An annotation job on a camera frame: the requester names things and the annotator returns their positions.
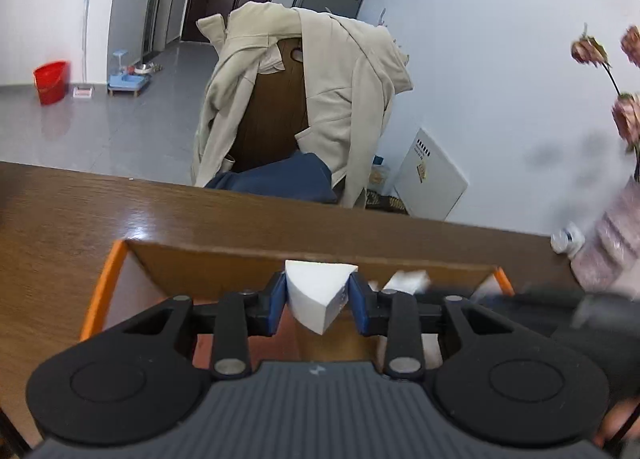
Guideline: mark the person's right hand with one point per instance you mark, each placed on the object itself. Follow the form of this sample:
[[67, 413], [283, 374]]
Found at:
[[622, 424]]

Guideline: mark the cardboard box with orange edges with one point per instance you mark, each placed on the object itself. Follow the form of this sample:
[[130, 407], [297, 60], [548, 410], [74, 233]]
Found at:
[[200, 264]]

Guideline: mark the white foam piece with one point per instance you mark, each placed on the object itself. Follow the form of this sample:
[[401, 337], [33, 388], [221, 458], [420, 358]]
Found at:
[[406, 281]]

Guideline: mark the blue pet feeder stand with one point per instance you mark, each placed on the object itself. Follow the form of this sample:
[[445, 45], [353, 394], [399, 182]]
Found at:
[[129, 84]]

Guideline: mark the small white floor scale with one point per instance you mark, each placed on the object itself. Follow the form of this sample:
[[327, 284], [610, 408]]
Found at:
[[83, 92]]

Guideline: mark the dried flowers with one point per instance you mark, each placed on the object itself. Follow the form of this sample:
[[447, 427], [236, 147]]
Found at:
[[627, 114]]

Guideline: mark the patterned floor mat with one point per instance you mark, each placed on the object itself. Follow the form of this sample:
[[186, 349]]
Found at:
[[385, 201]]

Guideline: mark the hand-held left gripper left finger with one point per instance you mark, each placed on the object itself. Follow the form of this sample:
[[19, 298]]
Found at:
[[276, 306]]

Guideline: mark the small white bottle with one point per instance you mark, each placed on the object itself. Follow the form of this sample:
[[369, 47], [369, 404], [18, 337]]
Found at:
[[567, 239]]

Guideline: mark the clear plastic container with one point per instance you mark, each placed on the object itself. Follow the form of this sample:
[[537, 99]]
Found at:
[[380, 175]]

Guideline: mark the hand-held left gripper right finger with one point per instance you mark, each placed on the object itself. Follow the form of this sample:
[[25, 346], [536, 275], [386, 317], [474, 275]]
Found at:
[[359, 308]]

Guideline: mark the dark blue garment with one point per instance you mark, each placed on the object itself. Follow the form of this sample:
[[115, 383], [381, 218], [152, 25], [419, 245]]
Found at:
[[280, 179]]

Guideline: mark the white wedge sponge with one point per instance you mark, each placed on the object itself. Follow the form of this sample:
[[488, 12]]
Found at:
[[320, 296]]

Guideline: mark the beige jacket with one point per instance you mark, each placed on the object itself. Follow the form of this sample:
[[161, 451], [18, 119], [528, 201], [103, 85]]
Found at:
[[340, 89]]

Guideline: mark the wooden chair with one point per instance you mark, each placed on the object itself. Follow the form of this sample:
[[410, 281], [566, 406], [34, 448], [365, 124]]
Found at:
[[272, 109]]

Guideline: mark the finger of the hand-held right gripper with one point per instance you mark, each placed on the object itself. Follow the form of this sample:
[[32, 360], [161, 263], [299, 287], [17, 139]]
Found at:
[[530, 296]]

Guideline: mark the red bucket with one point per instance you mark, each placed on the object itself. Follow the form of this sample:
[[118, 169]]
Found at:
[[50, 84]]

